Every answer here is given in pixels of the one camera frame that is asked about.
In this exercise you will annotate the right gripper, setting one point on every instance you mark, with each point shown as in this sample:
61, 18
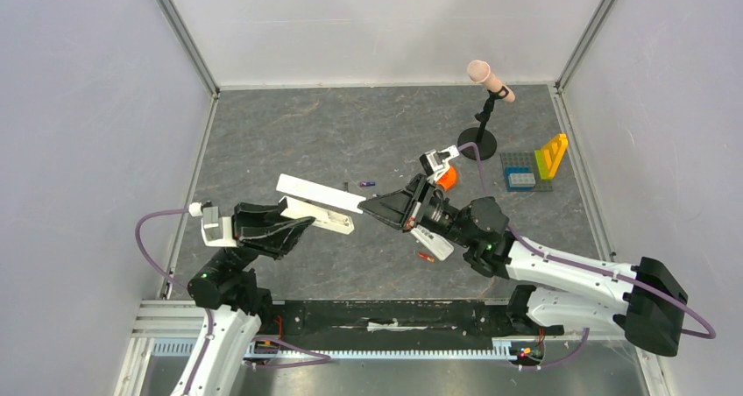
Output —
416, 204

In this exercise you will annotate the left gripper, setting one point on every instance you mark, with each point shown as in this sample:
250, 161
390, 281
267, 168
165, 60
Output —
258, 227

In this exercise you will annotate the orange AAA battery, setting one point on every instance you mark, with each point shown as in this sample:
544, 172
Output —
426, 257

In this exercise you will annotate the white remote control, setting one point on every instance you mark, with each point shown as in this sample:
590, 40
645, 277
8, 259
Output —
324, 218
438, 246

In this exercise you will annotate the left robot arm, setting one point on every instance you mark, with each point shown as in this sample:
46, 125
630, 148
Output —
226, 288

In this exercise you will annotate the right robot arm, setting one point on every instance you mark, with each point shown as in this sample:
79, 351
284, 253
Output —
644, 302

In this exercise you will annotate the orange plastic basket piece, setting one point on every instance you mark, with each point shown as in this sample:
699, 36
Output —
448, 179

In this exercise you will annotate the black microphone stand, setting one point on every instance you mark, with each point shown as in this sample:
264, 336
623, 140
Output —
479, 138

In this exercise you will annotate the blue lego brick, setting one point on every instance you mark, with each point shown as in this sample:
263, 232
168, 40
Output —
519, 178

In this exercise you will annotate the grey lego baseplate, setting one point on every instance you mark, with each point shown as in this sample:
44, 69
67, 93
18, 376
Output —
525, 159

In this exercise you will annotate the green lego brick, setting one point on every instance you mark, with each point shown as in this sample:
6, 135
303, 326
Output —
540, 166

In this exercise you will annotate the pink microphone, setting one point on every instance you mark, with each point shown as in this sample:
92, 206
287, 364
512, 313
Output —
481, 73

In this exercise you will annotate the yellow lego piece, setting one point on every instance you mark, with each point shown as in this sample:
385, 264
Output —
552, 155

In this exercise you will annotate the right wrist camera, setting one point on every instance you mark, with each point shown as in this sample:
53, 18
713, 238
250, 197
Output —
435, 163

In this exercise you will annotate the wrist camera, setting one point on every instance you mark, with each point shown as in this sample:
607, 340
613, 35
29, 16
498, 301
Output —
435, 163
216, 230

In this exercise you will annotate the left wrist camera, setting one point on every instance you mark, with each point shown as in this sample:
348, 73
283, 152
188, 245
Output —
216, 230

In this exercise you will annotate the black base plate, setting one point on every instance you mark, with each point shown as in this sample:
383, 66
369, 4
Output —
400, 324

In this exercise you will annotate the white cable duct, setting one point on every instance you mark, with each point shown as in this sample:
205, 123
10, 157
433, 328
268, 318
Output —
500, 351

